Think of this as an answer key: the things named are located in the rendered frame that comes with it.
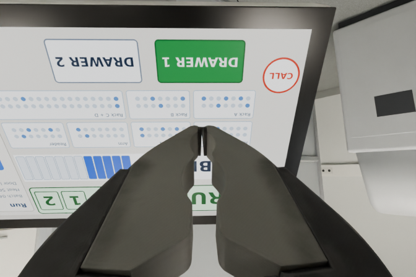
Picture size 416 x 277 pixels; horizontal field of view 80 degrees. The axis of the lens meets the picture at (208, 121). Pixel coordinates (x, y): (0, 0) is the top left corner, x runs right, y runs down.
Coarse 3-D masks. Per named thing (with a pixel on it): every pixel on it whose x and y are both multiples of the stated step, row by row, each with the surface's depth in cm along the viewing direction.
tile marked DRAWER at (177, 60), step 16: (160, 48) 26; (176, 48) 26; (192, 48) 26; (208, 48) 26; (224, 48) 26; (240, 48) 26; (160, 64) 26; (176, 64) 27; (192, 64) 27; (208, 64) 27; (224, 64) 27; (240, 64) 27; (160, 80) 27; (176, 80) 27; (192, 80) 27; (208, 80) 28; (224, 80) 28; (240, 80) 28
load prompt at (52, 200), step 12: (36, 192) 34; (48, 192) 34; (60, 192) 35; (72, 192) 35; (84, 192) 35; (192, 192) 35; (204, 192) 35; (216, 192) 36; (36, 204) 35; (48, 204) 36; (60, 204) 36; (72, 204) 36; (192, 204) 36; (204, 204) 37; (216, 204) 37
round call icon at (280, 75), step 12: (264, 60) 27; (276, 60) 27; (288, 60) 27; (300, 60) 27; (264, 72) 27; (276, 72) 27; (288, 72) 27; (300, 72) 27; (264, 84) 28; (276, 84) 28; (288, 84) 28
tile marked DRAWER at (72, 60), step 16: (48, 48) 25; (64, 48) 25; (80, 48) 25; (96, 48) 26; (112, 48) 26; (128, 48) 26; (64, 64) 26; (80, 64) 26; (96, 64) 26; (112, 64) 26; (128, 64) 26; (64, 80) 27; (80, 80) 27; (96, 80) 27; (112, 80) 27; (128, 80) 27
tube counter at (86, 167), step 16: (16, 160) 32; (32, 160) 32; (48, 160) 32; (64, 160) 32; (80, 160) 32; (96, 160) 32; (112, 160) 32; (128, 160) 32; (32, 176) 33; (48, 176) 33; (64, 176) 33; (80, 176) 33; (96, 176) 33
